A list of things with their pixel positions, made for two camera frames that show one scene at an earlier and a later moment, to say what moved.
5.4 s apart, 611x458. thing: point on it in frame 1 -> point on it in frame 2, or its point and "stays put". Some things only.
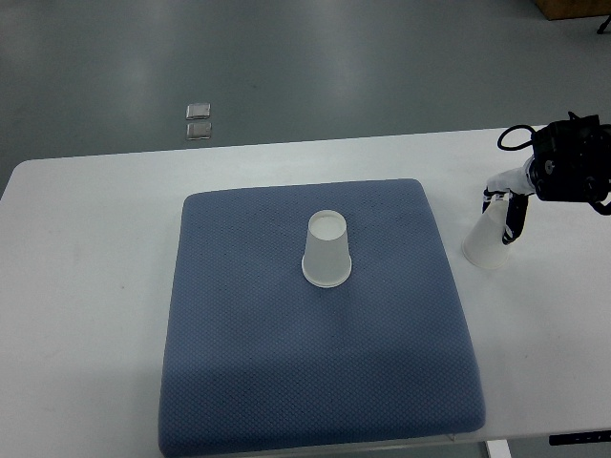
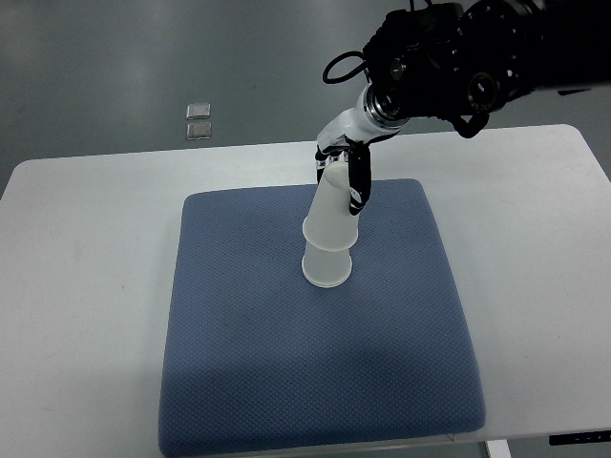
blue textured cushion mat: (309, 314) stays put
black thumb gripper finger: (517, 208) -> (359, 173)
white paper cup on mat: (326, 261) stays put
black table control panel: (579, 438) stays put
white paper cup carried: (484, 244) -> (327, 223)
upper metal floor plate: (198, 111) stays put
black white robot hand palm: (515, 179) -> (356, 124)
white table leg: (498, 448) stays put
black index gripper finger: (487, 197) -> (321, 156)
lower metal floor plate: (199, 131) stays put
